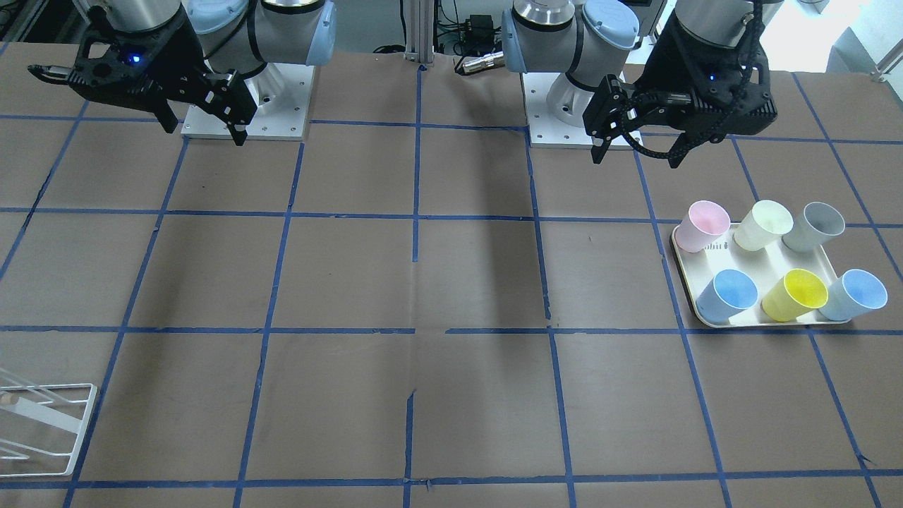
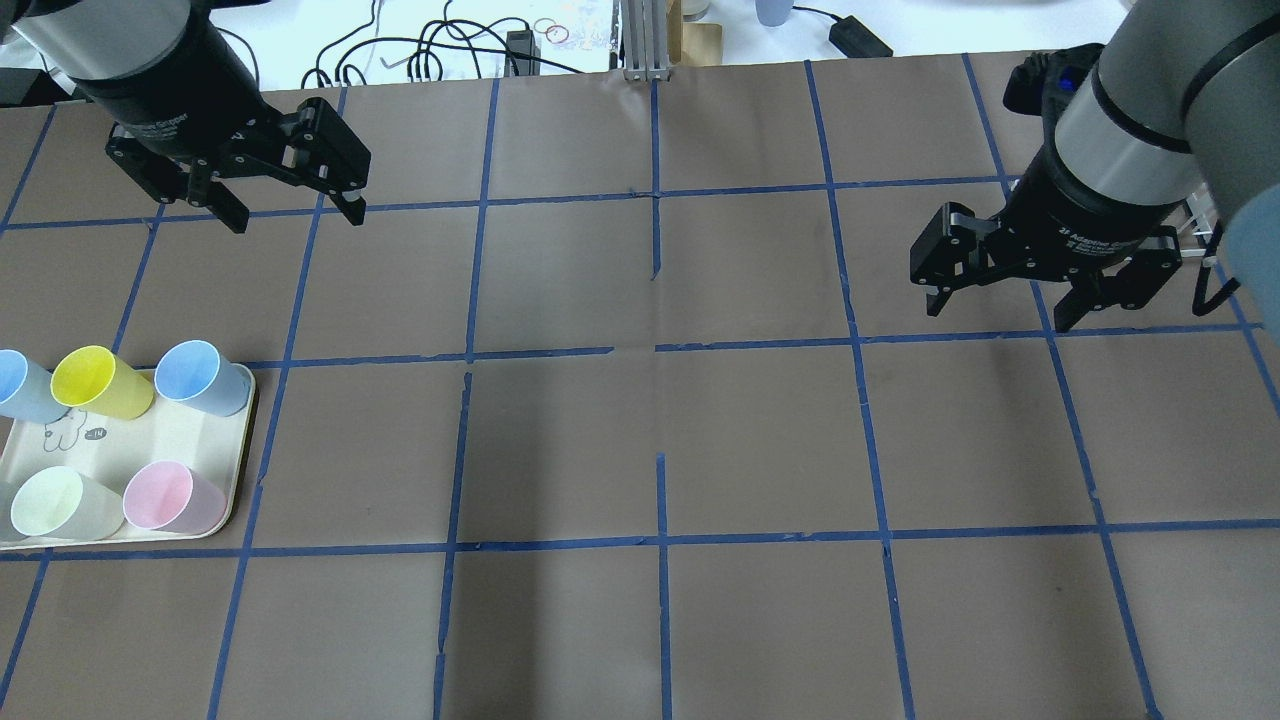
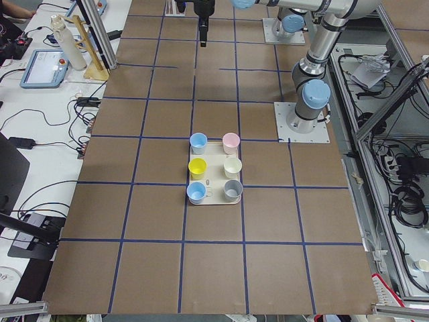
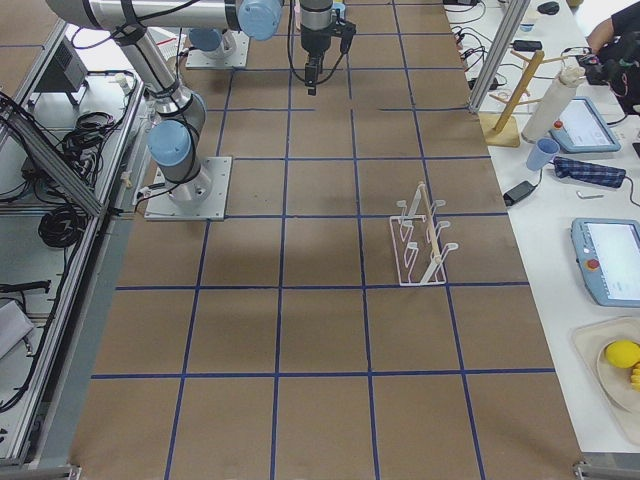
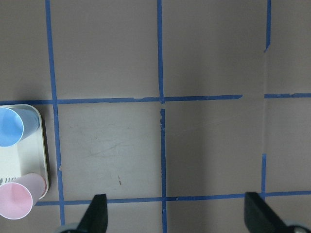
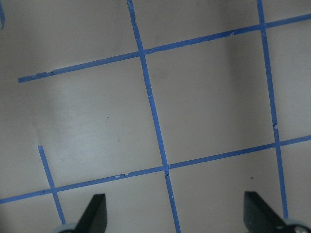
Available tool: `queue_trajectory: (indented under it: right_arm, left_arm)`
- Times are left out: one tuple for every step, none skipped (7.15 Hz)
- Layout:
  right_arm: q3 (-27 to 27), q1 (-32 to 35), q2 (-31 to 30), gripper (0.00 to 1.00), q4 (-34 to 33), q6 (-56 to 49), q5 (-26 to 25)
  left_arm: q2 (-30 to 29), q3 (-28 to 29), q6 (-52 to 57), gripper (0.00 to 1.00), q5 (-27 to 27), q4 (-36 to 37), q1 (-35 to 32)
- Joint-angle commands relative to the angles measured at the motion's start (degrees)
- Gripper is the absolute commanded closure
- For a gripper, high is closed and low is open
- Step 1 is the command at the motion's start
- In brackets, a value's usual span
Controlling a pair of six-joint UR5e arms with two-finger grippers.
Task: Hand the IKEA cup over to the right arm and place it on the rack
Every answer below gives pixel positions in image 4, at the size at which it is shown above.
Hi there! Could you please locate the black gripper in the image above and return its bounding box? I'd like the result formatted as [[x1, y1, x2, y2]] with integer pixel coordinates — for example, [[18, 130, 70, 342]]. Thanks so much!
[[299, 0, 357, 95]]

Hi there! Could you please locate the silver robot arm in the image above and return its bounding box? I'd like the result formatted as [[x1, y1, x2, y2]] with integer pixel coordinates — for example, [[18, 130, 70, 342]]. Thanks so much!
[[47, 1, 282, 204], [188, 1, 357, 96]]

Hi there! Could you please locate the blue cup on side table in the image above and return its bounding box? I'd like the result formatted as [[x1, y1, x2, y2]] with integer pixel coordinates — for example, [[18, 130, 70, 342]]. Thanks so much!
[[525, 138, 560, 171]]

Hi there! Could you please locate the wooden mug tree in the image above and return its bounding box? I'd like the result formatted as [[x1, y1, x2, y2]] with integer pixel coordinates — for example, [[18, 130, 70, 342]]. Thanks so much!
[[479, 49, 566, 148]]

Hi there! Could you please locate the black power adapter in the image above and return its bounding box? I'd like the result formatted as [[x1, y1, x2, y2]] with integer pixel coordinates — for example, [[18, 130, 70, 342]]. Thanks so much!
[[502, 181, 537, 207]]

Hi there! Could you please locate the grey control box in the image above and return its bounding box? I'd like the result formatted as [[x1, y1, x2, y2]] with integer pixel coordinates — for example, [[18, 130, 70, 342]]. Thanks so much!
[[35, 37, 88, 94]]

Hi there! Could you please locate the folded plaid umbrella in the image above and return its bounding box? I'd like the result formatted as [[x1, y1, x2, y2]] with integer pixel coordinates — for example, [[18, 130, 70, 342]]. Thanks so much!
[[553, 157, 626, 189]]

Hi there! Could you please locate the upper teach pendant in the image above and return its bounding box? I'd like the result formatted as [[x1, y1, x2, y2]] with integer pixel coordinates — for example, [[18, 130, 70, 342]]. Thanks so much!
[[549, 96, 621, 154]]

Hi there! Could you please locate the teach pendant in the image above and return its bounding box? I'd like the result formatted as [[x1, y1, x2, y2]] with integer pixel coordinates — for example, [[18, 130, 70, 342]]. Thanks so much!
[[571, 218, 639, 308], [549, 96, 621, 154]]

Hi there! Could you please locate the person in black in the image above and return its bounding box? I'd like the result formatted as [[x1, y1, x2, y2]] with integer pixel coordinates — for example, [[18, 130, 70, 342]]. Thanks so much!
[[587, 2, 639, 115]]

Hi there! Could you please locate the lower teach pendant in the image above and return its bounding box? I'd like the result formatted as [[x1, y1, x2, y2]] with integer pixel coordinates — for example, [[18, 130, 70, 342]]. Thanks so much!
[[571, 218, 639, 308]]

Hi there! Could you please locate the beige tray with plate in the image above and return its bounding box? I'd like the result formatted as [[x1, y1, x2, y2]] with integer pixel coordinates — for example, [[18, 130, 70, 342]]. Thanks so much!
[[572, 317, 639, 446]]

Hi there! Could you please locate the yellow lemon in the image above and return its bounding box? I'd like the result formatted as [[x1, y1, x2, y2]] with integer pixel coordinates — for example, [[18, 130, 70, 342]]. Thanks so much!
[[604, 340, 640, 369]]

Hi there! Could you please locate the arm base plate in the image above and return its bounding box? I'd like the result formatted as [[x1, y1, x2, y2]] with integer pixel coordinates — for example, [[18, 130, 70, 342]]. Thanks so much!
[[186, 31, 250, 70], [144, 156, 233, 221]]

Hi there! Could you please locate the white wire cup rack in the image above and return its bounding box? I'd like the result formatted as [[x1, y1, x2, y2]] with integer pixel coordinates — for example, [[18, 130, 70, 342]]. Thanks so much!
[[389, 182, 459, 287]]

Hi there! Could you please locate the aluminium frame post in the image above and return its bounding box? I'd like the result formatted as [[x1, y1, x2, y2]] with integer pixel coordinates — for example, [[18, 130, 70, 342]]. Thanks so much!
[[468, 0, 530, 113]]

